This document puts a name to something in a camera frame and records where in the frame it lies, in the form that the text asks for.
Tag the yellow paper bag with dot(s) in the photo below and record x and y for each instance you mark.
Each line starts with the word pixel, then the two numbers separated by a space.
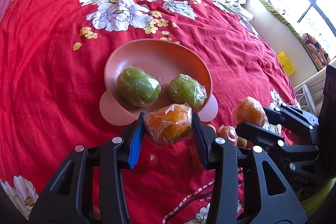
pixel 286 64

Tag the red floral bed cover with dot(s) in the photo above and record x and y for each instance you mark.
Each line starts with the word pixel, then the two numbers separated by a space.
pixel 53 55

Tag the small orange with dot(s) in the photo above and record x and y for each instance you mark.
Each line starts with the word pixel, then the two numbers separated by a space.
pixel 228 133

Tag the small wrapped green fruit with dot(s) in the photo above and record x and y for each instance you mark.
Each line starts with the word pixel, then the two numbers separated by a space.
pixel 184 89

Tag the patterned cushion on sill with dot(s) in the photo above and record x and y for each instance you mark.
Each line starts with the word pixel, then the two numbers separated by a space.
pixel 317 52

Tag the pink plastic fruit bowl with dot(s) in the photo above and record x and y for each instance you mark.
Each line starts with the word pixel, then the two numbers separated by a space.
pixel 162 60

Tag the red tomato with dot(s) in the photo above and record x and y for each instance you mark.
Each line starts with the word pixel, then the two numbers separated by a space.
pixel 151 161

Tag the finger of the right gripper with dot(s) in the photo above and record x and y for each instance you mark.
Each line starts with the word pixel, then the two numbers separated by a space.
pixel 292 118
pixel 258 135

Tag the small yellow-green round fruit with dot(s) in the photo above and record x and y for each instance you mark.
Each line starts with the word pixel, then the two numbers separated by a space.
pixel 241 142

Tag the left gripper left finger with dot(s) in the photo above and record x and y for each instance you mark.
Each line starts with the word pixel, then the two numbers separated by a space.
pixel 135 141

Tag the white wire rack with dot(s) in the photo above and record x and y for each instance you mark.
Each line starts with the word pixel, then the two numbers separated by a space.
pixel 305 98

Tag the large wrapped green fruit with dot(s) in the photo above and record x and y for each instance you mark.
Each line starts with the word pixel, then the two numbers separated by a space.
pixel 137 87

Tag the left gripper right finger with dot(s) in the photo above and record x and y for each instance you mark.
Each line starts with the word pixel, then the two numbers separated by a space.
pixel 201 140

